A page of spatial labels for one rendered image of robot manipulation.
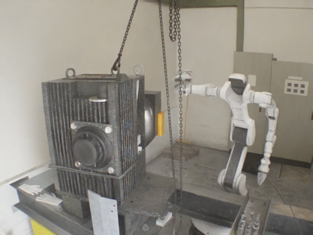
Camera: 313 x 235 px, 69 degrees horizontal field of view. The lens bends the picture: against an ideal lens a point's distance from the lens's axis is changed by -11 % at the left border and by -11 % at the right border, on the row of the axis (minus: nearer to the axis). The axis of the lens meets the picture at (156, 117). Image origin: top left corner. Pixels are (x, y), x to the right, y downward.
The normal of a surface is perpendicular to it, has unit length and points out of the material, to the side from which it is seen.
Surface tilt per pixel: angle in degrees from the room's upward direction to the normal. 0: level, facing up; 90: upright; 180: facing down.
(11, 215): 90
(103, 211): 90
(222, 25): 90
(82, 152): 90
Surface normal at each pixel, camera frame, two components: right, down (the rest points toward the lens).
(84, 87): -0.30, 0.25
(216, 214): -0.50, 0.23
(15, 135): 0.87, 0.14
